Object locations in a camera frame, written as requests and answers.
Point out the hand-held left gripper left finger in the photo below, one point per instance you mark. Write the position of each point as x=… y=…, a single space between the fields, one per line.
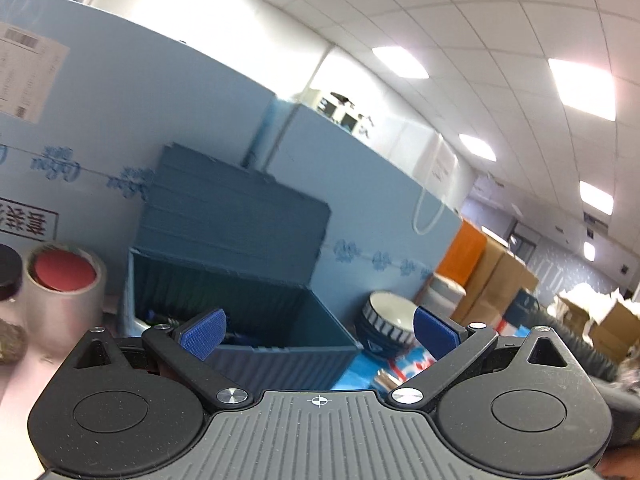
x=202 y=335

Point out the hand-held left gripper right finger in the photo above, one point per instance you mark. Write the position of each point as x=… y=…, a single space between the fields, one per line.
x=434 y=332

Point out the dark blue lidded storage box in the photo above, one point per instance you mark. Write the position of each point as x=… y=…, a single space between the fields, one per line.
x=235 y=240

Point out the white and grey cup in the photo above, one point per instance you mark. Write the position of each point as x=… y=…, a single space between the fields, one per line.
x=447 y=295

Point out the white patterned bowl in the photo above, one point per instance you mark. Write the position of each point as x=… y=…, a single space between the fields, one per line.
x=387 y=320

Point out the colourful printed mat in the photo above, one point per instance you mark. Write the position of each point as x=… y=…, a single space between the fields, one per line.
x=372 y=367

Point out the orange box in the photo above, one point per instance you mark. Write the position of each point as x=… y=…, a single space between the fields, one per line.
x=462 y=255

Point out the silver tape roll red core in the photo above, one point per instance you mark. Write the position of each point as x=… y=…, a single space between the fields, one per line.
x=65 y=285

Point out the large light blue carton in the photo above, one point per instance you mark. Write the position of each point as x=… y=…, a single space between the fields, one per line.
x=350 y=185

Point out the open cardboard box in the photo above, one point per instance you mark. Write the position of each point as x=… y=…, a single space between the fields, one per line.
x=605 y=320

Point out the ceiling light panel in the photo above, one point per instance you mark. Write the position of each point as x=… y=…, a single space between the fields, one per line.
x=582 y=87
x=589 y=251
x=477 y=147
x=401 y=61
x=596 y=197

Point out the white paper bag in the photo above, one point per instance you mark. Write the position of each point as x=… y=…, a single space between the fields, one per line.
x=430 y=155

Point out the brown lumpy object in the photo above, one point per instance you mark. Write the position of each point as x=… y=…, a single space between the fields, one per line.
x=10 y=342

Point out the grey fur trim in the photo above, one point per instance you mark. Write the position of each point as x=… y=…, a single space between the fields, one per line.
x=629 y=377

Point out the black round lid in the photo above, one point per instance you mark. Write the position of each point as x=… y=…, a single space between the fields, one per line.
x=7 y=270

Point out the light blue carton with label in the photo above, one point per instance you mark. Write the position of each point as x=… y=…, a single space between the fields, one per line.
x=125 y=110

